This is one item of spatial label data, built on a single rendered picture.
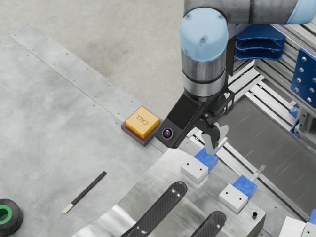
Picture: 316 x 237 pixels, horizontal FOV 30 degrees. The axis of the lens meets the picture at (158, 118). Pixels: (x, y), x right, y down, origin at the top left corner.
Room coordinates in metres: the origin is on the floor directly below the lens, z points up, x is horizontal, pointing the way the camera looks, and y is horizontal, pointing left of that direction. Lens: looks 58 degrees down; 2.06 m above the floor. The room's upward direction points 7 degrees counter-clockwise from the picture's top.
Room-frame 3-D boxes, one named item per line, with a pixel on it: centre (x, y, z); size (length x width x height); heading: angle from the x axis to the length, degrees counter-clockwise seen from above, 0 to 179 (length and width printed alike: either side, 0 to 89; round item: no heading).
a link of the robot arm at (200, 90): (0.61, -0.09, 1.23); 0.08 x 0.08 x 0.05
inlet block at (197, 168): (0.62, -0.10, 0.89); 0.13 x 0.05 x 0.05; 132
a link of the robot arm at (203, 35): (0.61, -0.09, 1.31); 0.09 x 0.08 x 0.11; 170
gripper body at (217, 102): (0.61, -0.09, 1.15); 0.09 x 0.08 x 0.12; 132
